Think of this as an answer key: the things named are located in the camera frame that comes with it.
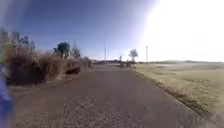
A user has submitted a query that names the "street lamp pole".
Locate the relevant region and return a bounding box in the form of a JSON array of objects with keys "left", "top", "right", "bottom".
[{"left": 99, "top": 38, "right": 108, "bottom": 65}]

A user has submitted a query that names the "bare tree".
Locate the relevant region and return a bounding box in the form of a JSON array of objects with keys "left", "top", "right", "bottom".
[{"left": 128, "top": 48, "right": 139, "bottom": 64}]

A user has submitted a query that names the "grey asphalt road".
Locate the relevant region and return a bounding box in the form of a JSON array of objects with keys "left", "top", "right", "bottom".
[{"left": 9, "top": 63, "right": 218, "bottom": 128}]

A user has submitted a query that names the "thin pole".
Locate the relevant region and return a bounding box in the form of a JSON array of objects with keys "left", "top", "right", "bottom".
[{"left": 144, "top": 45, "right": 149, "bottom": 64}]

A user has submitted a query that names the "green tree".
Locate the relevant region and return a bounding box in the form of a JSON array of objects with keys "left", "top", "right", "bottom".
[{"left": 54, "top": 41, "right": 72, "bottom": 60}]

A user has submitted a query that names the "dry grass field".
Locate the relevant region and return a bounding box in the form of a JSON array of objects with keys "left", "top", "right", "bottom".
[{"left": 132, "top": 61, "right": 224, "bottom": 118}]

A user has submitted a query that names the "row of dry bushes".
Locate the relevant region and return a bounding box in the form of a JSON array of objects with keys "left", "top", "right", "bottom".
[{"left": 0, "top": 49, "right": 95, "bottom": 86}]

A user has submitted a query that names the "group of bare trees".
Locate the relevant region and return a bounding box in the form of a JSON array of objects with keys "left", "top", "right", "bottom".
[{"left": 0, "top": 29, "right": 38, "bottom": 59}]

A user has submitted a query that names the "blue cloth strip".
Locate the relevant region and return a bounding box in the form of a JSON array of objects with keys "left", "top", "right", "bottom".
[{"left": 0, "top": 46, "right": 14, "bottom": 128}]

